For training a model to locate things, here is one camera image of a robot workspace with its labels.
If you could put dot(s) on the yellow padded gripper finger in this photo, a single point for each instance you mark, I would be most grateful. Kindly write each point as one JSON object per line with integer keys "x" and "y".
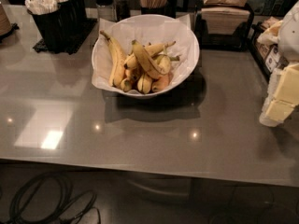
{"x": 274, "y": 112}
{"x": 284, "y": 84}

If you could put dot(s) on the spotted yellow banana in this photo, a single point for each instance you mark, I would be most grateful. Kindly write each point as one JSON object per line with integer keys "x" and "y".
{"x": 147, "y": 63}

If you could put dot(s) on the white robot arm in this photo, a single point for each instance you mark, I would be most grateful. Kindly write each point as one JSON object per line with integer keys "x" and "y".
{"x": 284, "y": 33}

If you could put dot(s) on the orange-tinted banana front right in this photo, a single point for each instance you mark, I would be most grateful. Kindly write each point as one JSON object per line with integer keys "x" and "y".
{"x": 160, "y": 84}

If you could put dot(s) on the small yellow banana front centre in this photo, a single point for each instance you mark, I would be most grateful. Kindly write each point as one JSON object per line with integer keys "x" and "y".
{"x": 144, "y": 84}

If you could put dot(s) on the white bowl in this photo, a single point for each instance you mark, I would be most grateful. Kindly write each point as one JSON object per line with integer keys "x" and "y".
{"x": 146, "y": 25}

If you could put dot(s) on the white paper bowl liner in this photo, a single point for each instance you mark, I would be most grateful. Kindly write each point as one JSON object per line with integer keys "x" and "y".
{"x": 137, "y": 31}

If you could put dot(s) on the small banana stub front left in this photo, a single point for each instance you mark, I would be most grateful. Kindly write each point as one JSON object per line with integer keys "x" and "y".
{"x": 126, "y": 85}

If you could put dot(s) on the yellow banana with long stem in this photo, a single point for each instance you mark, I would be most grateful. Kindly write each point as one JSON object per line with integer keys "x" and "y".
{"x": 131, "y": 62}

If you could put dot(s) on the long yellow banana at left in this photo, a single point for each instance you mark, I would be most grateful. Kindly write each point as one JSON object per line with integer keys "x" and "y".
{"x": 118, "y": 57}

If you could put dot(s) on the black condiment packet rack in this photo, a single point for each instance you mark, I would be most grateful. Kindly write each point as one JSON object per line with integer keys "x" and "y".
{"x": 267, "y": 57}

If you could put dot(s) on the black napkin dispenser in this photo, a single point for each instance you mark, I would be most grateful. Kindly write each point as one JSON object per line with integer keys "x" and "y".
{"x": 236, "y": 41}

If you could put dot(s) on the black stir stick holder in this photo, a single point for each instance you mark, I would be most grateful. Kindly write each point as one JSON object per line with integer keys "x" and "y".
{"x": 169, "y": 9}

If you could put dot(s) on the pepper shaker black cap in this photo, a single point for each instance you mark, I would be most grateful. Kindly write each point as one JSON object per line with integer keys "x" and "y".
{"x": 121, "y": 9}

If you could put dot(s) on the salt shaker black cap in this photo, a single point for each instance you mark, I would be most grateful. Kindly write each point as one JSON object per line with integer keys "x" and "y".
{"x": 105, "y": 9}

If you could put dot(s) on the black cutlery holder bin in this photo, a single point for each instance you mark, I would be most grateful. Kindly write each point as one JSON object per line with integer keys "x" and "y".
{"x": 52, "y": 19}

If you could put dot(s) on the white plastic cutlery bunch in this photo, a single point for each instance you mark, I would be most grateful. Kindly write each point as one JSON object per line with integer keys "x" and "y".
{"x": 42, "y": 7}

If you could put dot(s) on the brown cup sleeve stack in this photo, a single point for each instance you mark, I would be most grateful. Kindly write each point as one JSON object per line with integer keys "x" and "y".
{"x": 5, "y": 25}

